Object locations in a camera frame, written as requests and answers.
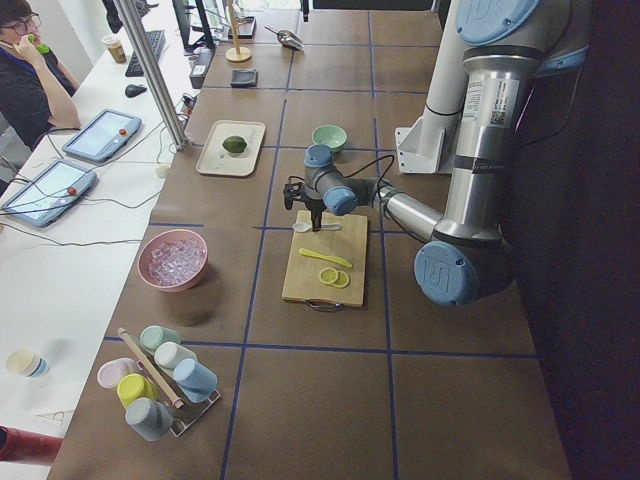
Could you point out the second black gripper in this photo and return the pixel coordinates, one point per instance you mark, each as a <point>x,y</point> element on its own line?
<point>315,206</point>

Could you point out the white plastic spoon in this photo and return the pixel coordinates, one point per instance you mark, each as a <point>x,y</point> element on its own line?
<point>303,227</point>

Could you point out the light green bowl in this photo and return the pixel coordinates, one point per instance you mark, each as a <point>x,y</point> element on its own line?
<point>332,136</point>

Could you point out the silver blue second robot arm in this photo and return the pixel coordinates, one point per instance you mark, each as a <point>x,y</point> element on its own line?
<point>490,53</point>

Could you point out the pink bowl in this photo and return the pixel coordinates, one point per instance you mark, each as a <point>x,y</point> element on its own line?
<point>170,236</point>

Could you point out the yellow plastic knife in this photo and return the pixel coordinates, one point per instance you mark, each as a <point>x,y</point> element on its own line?
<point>330,258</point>

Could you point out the bamboo cutting board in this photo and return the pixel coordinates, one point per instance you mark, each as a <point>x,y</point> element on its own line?
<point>328,265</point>

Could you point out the upper lemon slice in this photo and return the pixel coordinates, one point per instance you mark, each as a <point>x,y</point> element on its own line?
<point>327,275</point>

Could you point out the lemon slice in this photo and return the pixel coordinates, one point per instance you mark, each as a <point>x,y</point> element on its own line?
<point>327,275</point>
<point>342,280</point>

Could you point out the lower lemon slice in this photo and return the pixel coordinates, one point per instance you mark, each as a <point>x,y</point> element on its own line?
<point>342,280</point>

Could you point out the green avocado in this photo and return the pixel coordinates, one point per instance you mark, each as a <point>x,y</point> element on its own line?
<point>234,144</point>

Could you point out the white rabbit tray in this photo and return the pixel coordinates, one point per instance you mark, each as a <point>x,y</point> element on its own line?
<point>214,160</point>

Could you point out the clear ice cubes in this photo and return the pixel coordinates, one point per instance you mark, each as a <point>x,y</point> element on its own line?
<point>174,263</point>

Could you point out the grey folded cloth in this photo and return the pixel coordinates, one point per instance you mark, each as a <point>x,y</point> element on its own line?
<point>244,78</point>

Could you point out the wooden mug tree stand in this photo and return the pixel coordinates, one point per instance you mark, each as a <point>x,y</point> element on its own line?
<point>238,53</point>

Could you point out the metal ice scoop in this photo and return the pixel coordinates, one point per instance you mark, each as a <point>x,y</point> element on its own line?
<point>286,38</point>

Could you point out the white cup on rack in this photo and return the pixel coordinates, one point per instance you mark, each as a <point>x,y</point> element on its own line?
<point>169,354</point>

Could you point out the light blue cup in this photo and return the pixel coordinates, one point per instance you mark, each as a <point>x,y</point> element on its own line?
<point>195,380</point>

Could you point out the sage green cup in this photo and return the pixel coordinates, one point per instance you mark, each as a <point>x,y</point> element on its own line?
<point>153,336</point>

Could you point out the computer mouse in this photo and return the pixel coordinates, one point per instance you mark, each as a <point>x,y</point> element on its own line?
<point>133,90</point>

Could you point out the upper teach pendant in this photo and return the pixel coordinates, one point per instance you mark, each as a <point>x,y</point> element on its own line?
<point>103,136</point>

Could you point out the teach pendant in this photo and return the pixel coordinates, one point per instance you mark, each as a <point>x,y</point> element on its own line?
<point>103,136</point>
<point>42,200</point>

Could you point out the yellow cup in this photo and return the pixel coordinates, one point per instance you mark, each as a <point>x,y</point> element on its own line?
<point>134,386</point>

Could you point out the pink cup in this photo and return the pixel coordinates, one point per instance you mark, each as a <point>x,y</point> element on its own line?
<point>110,373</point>

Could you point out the grey cup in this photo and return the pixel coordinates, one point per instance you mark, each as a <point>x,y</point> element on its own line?
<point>151,419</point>

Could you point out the iced coffee cup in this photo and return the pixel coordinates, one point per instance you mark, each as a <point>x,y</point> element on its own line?
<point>114,46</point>

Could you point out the lower teach pendant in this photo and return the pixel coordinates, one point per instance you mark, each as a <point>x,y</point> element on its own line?
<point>42,200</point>

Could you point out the seated person in black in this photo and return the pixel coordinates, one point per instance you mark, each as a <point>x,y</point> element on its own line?
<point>36,88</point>

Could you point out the small white cup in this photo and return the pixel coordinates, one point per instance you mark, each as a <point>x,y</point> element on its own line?
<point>25,362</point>

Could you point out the red bottle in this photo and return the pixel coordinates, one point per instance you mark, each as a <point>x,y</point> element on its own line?
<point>20,446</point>

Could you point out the aluminium frame post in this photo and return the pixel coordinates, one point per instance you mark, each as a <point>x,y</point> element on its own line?
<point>134,28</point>

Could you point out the wooden rack handle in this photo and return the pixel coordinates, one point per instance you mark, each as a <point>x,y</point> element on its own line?
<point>145,360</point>

